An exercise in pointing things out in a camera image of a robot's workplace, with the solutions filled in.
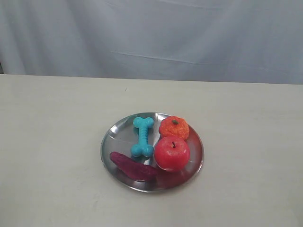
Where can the teal toy bone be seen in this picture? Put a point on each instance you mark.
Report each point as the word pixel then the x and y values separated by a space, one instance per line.
pixel 142 148

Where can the orange tangerine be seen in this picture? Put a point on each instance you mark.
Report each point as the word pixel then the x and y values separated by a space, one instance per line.
pixel 174 126

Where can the red apple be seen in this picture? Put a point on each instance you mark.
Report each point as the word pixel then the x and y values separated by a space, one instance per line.
pixel 171 153

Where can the purple sweet potato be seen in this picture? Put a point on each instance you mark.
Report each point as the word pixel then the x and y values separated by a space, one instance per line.
pixel 134 170

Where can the white backdrop cloth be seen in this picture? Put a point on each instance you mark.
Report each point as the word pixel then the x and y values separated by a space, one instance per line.
pixel 206 40

